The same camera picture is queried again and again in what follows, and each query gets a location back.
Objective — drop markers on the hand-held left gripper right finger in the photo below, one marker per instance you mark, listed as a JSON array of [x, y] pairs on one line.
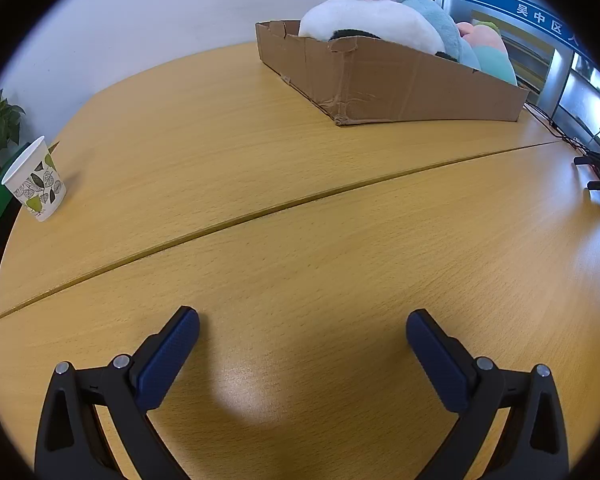
[[437, 360]]

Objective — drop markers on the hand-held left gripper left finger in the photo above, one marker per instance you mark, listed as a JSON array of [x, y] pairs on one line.
[[167, 355]]

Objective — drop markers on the brown cardboard box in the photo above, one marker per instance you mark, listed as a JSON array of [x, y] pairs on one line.
[[380, 90]]

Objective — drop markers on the pig plush toy teal shirt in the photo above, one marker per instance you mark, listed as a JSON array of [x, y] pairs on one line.
[[495, 50]]

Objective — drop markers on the leaf print paper cup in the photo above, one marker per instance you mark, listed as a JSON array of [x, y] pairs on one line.
[[37, 185]]

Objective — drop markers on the large green potted plant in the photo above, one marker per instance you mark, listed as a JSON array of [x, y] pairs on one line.
[[0, 120]]

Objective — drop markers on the light blue plush toy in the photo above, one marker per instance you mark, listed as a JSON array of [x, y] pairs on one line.
[[440, 20]]

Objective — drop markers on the white plush toy black ears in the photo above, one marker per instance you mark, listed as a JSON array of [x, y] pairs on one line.
[[370, 17]]

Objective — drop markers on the blue window banner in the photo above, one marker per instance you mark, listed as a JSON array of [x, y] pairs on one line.
[[530, 12]]

